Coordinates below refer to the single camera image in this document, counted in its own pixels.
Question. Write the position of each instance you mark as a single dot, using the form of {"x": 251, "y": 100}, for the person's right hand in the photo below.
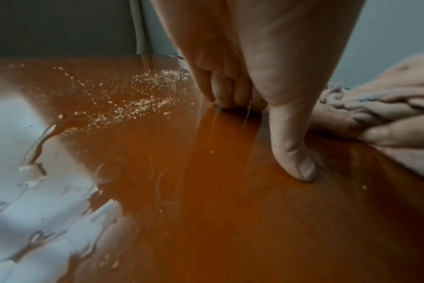
{"x": 407, "y": 132}

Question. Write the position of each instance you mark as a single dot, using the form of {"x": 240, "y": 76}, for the red wooden table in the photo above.
{"x": 215, "y": 207}

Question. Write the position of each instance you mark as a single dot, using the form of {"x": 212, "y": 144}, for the person's left hand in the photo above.
{"x": 261, "y": 41}

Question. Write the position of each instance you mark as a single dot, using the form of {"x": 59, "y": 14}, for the pink cleaning cloth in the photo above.
{"x": 337, "y": 121}

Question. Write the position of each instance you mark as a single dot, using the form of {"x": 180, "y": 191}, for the beige wall pipe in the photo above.
{"x": 139, "y": 27}

